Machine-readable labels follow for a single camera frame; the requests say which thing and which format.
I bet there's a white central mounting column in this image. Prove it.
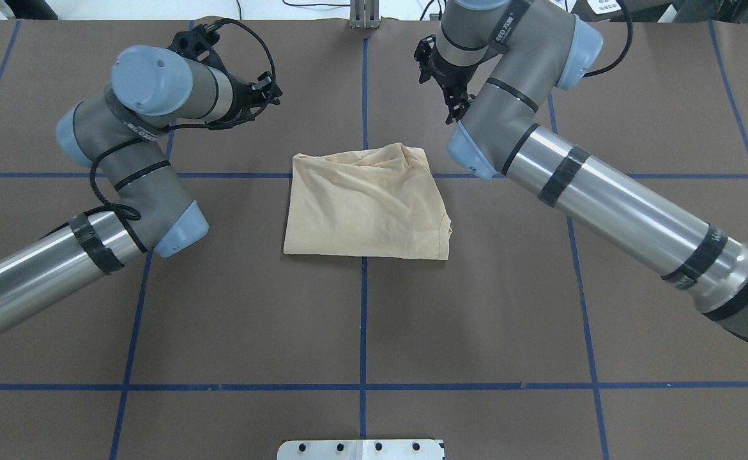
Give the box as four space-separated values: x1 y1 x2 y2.
276 439 446 459

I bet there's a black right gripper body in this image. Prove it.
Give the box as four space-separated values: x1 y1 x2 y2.
415 34 487 96

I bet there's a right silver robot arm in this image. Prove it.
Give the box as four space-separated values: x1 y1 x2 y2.
415 1 748 342

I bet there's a cream long-sleeve graphic shirt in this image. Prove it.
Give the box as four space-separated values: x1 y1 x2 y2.
283 142 452 260

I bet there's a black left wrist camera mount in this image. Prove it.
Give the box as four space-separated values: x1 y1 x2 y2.
167 24 228 73

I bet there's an aluminium frame post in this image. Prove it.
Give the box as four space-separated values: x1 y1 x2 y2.
349 0 381 29

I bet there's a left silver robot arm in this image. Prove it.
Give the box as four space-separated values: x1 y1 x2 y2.
0 45 281 335

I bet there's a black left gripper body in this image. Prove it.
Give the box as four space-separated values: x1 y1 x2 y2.
223 75 266 123

